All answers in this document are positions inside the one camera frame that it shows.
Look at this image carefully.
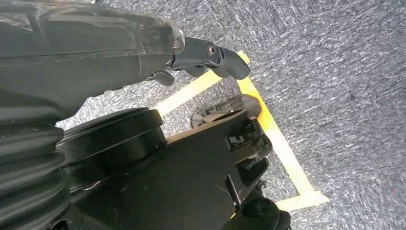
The yellow floor tape square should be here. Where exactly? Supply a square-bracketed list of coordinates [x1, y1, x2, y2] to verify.
[153, 50, 331, 213]

